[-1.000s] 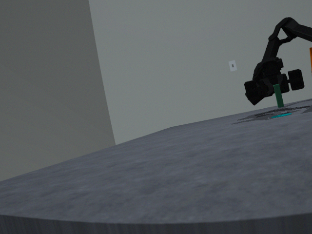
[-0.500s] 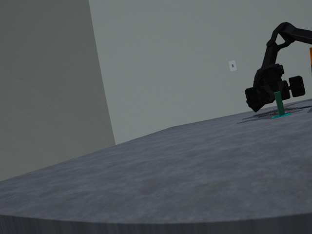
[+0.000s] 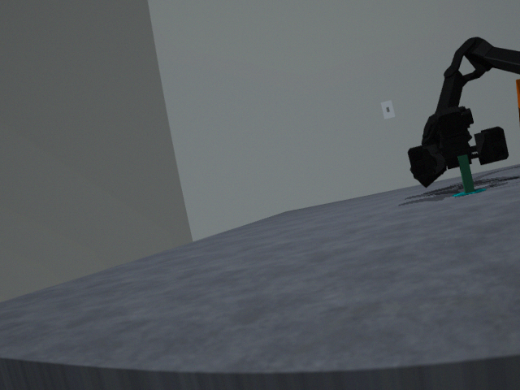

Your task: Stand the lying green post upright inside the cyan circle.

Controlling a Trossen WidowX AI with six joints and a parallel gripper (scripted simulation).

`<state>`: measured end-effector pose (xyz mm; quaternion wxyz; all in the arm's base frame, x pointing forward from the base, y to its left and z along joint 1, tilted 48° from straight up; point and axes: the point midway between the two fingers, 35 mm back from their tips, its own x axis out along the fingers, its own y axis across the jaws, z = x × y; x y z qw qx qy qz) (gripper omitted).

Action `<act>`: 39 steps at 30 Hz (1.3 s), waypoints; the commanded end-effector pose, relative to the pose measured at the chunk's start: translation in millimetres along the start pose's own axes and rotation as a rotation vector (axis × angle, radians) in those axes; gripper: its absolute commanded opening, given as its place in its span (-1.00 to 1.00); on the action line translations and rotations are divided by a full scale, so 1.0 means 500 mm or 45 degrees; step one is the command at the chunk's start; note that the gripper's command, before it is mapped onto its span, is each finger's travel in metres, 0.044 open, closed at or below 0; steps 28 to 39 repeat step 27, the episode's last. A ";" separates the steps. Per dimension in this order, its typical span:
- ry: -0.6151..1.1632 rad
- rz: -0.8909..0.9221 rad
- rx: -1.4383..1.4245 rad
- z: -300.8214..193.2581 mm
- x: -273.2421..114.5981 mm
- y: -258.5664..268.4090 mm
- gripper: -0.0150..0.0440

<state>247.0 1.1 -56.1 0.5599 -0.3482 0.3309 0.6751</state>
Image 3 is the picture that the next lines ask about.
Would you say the green rectangular post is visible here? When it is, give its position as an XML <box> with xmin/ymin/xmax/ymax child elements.
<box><xmin>457</xmin><ymin>154</ymin><xmax>475</xmax><ymax>193</ymax></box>

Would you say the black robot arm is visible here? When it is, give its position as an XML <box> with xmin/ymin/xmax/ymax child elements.
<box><xmin>422</xmin><ymin>37</ymin><xmax>520</xmax><ymax>149</ymax></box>

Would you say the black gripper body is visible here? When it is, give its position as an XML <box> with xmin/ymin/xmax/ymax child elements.
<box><xmin>408</xmin><ymin>126</ymin><xmax>509</xmax><ymax>180</ymax></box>

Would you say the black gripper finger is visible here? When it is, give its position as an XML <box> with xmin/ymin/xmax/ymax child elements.
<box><xmin>422</xmin><ymin>144</ymin><xmax>447</xmax><ymax>177</ymax></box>
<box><xmin>474</xmin><ymin>132</ymin><xmax>496</xmax><ymax>165</ymax></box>

